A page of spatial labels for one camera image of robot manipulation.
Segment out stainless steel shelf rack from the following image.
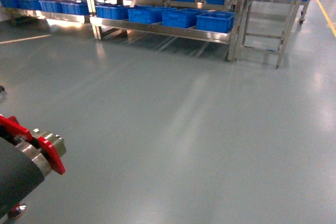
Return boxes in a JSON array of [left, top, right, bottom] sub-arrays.
[[80, 0, 253, 62]]

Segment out blue bin rightmost front row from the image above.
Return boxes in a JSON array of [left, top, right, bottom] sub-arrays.
[[196, 12, 235, 33]]

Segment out stainless steel side table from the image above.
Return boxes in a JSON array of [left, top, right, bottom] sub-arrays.
[[234, 0, 302, 68]]

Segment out blue bin on left rack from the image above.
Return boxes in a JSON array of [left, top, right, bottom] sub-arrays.
[[61, 2, 90, 16]]

